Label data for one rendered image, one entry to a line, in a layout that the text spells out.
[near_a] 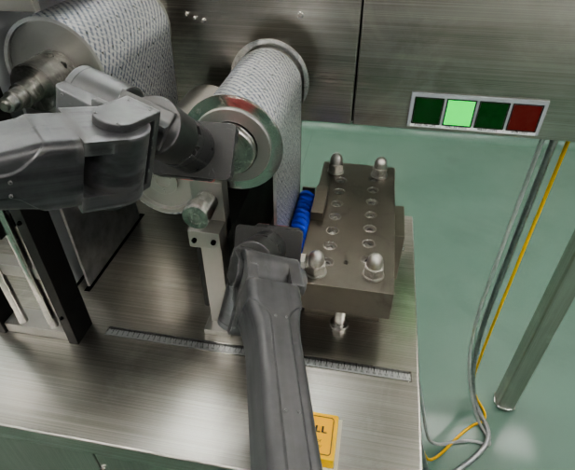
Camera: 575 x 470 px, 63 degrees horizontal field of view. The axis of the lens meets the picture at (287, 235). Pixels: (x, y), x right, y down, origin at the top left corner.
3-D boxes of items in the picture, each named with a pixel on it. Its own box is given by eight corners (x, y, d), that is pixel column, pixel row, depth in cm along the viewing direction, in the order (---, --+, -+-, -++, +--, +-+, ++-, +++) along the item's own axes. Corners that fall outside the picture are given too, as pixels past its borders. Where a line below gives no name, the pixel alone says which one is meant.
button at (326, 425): (284, 461, 67) (284, 452, 66) (293, 416, 73) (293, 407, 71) (333, 469, 66) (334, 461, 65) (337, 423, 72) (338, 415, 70)
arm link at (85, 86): (112, 216, 42) (119, 130, 37) (8, 163, 43) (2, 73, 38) (184, 168, 51) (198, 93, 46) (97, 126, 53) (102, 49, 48)
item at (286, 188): (275, 270, 82) (272, 180, 71) (296, 196, 100) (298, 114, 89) (278, 270, 82) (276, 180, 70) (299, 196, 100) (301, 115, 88)
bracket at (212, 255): (203, 336, 85) (179, 194, 66) (213, 309, 90) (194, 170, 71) (230, 339, 84) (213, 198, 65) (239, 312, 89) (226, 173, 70)
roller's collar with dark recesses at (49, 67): (19, 109, 64) (1, 62, 60) (45, 92, 69) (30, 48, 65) (62, 113, 63) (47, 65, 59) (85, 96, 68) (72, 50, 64)
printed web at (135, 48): (88, 285, 94) (-14, 13, 62) (137, 216, 112) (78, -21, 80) (278, 312, 89) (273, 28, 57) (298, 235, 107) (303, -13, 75)
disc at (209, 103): (180, 175, 72) (184, 83, 63) (182, 173, 73) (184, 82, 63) (273, 199, 72) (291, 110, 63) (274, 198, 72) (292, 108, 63)
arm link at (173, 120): (159, 162, 43) (186, 105, 43) (97, 132, 44) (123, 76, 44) (187, 174, 50) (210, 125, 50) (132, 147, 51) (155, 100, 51)
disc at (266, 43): (226, 108, 92) (234, 30, 82) (227, 107, 92) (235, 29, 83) (300, 126, 92) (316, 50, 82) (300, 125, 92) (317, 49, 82)
